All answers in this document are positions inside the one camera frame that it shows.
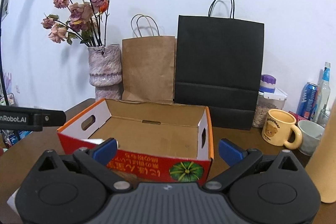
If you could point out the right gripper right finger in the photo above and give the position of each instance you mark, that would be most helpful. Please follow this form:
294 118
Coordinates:
265 188

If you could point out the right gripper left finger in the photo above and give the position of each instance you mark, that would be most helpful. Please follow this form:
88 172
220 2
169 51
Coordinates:
70 188

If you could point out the yellow bear mug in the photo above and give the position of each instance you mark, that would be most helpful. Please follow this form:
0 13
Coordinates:
280 129

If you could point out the cream thermos jug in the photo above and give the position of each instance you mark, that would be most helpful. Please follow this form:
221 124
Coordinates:
322 165

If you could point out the white cup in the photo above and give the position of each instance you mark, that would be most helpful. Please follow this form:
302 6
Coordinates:
312 134

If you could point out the clear food container purple lid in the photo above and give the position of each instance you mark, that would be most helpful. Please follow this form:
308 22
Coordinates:
269 97

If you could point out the blue soda can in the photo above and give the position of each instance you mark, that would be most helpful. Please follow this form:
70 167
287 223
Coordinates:
307 100

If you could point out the orange cardboard box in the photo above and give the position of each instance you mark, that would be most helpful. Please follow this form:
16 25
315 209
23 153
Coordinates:
156 141

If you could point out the clear glass bottle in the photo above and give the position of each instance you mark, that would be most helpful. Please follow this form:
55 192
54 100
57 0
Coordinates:
323 91

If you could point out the dried rose bouquet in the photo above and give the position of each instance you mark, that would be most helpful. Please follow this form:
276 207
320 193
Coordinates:
87 22

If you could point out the black paper bag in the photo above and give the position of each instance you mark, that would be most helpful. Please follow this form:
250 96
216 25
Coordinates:
218 65

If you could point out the brown paper bag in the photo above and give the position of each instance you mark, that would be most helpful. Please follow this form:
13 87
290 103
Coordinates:
148 65

